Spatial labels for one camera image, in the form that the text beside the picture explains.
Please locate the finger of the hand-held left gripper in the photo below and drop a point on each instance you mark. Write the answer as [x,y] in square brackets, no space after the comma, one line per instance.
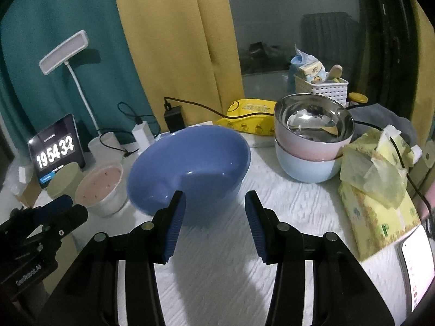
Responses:
[56,204]
[71,215]

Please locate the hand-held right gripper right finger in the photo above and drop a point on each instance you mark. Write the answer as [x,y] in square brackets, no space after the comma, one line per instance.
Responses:
[256,227]

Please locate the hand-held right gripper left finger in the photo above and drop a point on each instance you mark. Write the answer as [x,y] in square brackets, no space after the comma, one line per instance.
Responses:
[175,224]

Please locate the cream bowl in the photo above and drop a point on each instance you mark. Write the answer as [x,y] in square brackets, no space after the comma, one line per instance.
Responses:
[64,181]

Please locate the brown cardboard box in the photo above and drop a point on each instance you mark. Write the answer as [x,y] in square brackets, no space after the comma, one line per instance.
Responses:
[25,195]

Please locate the small white box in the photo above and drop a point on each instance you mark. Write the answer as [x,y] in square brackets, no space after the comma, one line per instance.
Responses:
[22,175]

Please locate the tablet showing clock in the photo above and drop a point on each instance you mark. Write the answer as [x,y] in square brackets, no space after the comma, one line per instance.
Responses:
[56,152]

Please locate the clear plastic bag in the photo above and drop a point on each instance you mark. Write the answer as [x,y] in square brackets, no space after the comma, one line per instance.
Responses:
[8,180]

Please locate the white quilted tablecloth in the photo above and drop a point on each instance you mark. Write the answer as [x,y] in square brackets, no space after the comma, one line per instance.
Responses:
[217,278]

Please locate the light blue bowl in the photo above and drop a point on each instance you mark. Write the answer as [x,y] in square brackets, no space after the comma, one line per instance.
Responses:
[306,169]

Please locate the white power strip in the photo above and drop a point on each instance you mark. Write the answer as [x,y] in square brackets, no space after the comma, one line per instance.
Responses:
[258,141]

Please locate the pink steel-lined bowl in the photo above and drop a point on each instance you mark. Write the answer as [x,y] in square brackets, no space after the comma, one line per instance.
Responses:
[306,146]

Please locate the white charger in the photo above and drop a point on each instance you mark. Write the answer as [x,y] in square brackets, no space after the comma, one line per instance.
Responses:
[141,134]

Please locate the black charger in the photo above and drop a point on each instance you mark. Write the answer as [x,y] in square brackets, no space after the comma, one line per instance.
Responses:
[174,119]

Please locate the yellow packet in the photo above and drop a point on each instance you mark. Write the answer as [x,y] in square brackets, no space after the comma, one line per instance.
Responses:
[248,108]

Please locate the printed yellow tissue pack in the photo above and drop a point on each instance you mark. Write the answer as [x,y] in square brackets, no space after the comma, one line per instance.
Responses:
[377,224]

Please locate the open pale yellow tissue pack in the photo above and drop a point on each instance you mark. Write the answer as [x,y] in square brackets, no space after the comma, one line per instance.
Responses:
[367,166]

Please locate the white plastic basket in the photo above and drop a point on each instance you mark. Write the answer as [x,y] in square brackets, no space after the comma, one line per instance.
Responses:
[323,90]

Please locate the white desk lamp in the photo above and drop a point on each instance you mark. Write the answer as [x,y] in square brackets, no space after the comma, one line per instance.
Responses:
[64,51]

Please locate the yellow round lid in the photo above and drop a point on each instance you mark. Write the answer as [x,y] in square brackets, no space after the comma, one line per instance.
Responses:
[357,97]

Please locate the white smartphone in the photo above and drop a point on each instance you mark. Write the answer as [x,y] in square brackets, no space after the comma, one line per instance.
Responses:
[418,265]

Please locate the grey cloth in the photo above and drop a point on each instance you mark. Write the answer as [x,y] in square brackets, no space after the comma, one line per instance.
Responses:
[380,115]

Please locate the blue packet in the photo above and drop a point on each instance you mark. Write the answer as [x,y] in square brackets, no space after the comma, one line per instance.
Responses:
[302,61]

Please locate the wooden spoon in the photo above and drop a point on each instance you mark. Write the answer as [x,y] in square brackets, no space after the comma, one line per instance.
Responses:
[334,72]

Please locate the yellow curtain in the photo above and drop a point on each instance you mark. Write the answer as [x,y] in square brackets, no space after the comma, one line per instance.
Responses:
[424,74]
[176,40]

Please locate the teal curtain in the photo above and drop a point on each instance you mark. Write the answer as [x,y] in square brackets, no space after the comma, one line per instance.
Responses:
[68,6]

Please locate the dark glass sliding door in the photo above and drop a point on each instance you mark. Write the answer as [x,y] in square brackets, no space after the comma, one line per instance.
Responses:
[272,13]

